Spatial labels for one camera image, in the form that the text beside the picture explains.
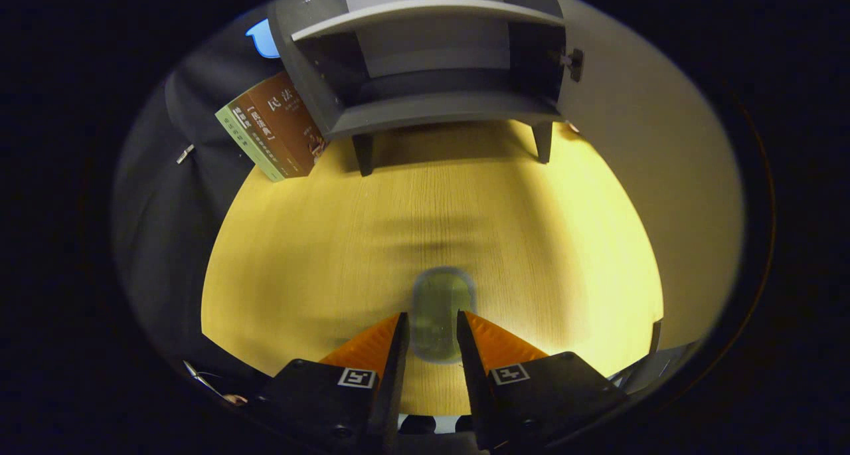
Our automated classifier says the grey cabinet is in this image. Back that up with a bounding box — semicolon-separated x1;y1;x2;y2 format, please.
269;0;585;177

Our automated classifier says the brown and green book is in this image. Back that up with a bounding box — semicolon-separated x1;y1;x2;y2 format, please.
214;70;327;183

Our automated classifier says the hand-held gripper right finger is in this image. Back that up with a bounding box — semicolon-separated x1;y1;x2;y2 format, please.
456;310;630;452

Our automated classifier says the small pale green container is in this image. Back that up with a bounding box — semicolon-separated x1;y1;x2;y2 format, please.
410;266;477;365

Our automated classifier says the black backdrop cloth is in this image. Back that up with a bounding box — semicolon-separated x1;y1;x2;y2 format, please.
112;7;319;389

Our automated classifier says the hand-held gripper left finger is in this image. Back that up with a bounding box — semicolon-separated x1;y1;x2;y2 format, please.
254;312;410;455

